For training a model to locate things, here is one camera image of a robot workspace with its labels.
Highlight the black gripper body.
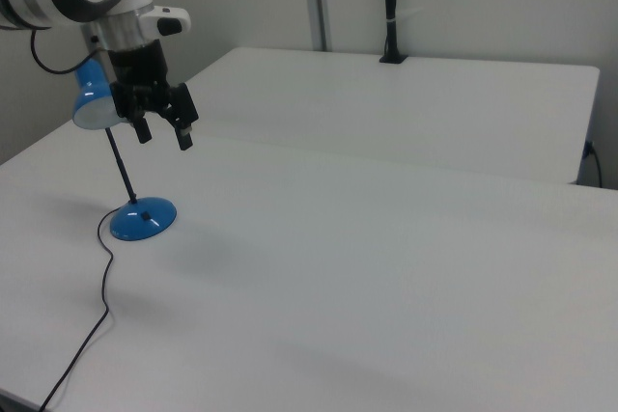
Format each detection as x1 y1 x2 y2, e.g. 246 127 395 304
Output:
105 39 171 118

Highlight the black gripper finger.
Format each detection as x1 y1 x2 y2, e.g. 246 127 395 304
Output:
162 82 201 152
126 102 155 145

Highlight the blue desk lamp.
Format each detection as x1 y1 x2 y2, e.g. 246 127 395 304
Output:
70 57 178 243

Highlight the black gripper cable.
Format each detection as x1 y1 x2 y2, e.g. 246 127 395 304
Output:
29 28 103 76

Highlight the black lamp power cable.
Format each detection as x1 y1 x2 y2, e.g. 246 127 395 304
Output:
37 206 128 412

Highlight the black cable beside table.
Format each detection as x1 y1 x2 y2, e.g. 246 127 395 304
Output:
582 140 605 188

